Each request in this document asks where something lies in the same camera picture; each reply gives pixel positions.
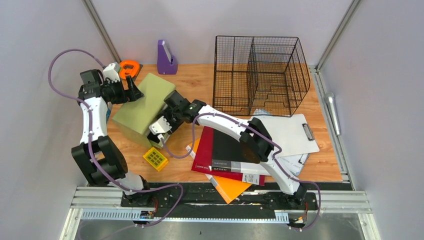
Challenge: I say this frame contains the purple tape dispenser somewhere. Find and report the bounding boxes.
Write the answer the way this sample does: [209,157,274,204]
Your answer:
[156,39,179,75]

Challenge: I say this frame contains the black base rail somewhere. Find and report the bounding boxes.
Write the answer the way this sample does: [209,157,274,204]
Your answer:
[119,182,323,220]

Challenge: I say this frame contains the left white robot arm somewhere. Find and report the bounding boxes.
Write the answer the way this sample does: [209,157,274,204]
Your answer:
[71,66,153,207]

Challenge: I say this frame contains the black clip file folder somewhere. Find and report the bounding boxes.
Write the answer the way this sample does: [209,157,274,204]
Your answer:
[210,129,271,176]

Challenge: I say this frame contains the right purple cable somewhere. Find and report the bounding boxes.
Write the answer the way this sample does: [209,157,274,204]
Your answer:
[159,112,322,232]

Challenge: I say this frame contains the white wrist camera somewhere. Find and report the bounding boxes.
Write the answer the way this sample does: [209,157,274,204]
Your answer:
[102,62,121,84]
[148,116,172,135]

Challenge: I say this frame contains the papers under clipboard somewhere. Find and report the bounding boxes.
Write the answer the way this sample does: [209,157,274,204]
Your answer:
[276,153,310,176]

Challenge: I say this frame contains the orange tape roll holder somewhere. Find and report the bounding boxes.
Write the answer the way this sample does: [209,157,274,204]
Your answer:
[119,59,143,80]

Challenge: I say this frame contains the black wire mesh basket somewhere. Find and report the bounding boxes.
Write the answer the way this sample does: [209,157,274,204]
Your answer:
[212,35,311,117]

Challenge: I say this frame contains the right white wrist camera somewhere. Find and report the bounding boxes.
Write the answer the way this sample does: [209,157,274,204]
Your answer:
[148,116,172,135]

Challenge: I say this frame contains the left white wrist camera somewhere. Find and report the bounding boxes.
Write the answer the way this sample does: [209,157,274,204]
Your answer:
[102,62,121,84]

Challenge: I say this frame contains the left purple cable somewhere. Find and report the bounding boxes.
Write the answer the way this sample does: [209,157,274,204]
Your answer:
[47,48,184,240]

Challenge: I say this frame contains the blue white toy brick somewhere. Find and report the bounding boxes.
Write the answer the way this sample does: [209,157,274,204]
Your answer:
[105,107,111,122]

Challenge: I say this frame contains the red folder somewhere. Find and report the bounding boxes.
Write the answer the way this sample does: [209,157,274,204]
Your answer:
[190,127,265,186]

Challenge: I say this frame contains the white clipboard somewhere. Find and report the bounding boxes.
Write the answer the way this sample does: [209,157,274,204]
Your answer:
[256,114,320,157]

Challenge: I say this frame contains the purple cable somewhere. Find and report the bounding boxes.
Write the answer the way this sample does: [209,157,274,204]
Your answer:
[47,48,184,240]
[159,112,322,232]

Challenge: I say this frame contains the green drawer cabinet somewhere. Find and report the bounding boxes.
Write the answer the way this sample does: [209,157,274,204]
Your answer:
[112,73,176,149]

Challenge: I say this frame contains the yellow grid box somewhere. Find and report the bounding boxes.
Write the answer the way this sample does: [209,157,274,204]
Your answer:
[142,147,169,172]

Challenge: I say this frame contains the orange folder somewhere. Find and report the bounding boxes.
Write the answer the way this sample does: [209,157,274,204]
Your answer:
[185,138,253,205]

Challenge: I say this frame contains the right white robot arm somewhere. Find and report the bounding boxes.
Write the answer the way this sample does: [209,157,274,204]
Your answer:
[149,90,307,209]

